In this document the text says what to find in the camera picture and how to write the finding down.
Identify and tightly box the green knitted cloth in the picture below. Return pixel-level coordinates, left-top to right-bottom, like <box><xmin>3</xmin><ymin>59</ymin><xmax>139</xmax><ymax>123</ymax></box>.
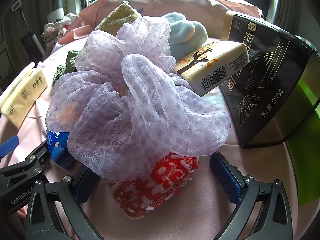
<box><xmin>52</xmin><ymin>50</ymin><xmax>80</xmax><ymax>86</ymax></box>

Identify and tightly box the pink bed sheet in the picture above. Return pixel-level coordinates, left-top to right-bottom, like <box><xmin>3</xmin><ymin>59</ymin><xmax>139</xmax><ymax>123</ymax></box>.
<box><xmin>0</xmin><ymin>37</ymin><xmax>301</xmax><ymax>240</ymax></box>

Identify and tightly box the blue pocket tissue pack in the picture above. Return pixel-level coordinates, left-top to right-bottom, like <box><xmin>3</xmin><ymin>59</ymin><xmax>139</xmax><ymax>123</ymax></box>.
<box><xmin>46</xmin><ymin>130</ymin><xmax>76</xmax><ymax>171</ymax></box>

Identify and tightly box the yellow waffle towel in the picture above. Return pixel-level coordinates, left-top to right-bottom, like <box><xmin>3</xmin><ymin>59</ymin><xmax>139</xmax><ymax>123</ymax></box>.
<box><xmin>95</xmin><ymin>3</ymin><xmax>141</xmax><ymax>36</ymax></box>

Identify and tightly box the blue plush mouse toy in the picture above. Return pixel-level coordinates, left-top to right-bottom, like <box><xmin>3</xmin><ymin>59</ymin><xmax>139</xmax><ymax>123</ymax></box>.
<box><xmin>163</xmin><ymin>12</ymin><xmax>208</xmax><ymax>61</ymax></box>

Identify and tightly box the green storage box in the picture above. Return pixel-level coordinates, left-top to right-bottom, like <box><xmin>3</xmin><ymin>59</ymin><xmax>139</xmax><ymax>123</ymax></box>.
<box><xmin>286</xmin><ymin>54</ymin><xmax>319</xmax><ymax>205</ymax></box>

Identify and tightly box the cream tree-print tissue pack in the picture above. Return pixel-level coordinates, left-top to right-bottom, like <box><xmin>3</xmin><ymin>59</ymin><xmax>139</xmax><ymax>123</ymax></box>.
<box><xmin>174</xmin><ymin>40</ymin><xmax>249</xmax><ymax>96</ymax></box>

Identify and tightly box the purple mesh bath pouf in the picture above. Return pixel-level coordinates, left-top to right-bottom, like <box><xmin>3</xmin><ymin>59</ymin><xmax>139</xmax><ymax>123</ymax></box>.
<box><xmin>46</xmin><ymin>16</ymin><xmax>231</xmax><ymax>181</ymax></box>

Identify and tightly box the pile of clothes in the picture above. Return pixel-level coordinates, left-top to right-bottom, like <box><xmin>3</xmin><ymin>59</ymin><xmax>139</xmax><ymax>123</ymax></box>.
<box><xmin>41</xmin><ymin>13</ymin><xmax>76</xmax><ymax>60</ymax></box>

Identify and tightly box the pink sheet covered cushion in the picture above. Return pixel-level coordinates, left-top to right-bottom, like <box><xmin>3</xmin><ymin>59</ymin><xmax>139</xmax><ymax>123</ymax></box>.
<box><xmin>59</xmin><ymin>0</ymin><xmax>260</xmax><ymax>45</ymax></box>

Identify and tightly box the red white knitted cloth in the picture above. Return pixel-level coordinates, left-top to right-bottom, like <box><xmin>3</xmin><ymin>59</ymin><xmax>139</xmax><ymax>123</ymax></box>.
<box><xmin>108</xmin><ymin>153</ymin><xmax>199</xmax><ymax>219</ymax></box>

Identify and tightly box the black tea box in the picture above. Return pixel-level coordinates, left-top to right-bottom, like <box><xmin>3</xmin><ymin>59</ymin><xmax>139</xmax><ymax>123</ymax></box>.
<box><xmin>220</xmin><ymin>11</ymin><xmax>319</xmax><ymax>148</ymax></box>

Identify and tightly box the white handled mop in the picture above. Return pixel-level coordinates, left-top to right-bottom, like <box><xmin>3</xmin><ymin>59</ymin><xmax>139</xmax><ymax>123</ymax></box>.
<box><xmin>11</xmin><ymin>0</ymin><xmax>45</xmax><ymax>56</ymax></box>

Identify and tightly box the yellow facial tissue pack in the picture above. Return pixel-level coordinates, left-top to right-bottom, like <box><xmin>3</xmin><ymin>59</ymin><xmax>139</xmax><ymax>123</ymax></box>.
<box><xmin>1</xmin><ymin>62</ymin><xmax>47</xmax><ymax>128</ymax></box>

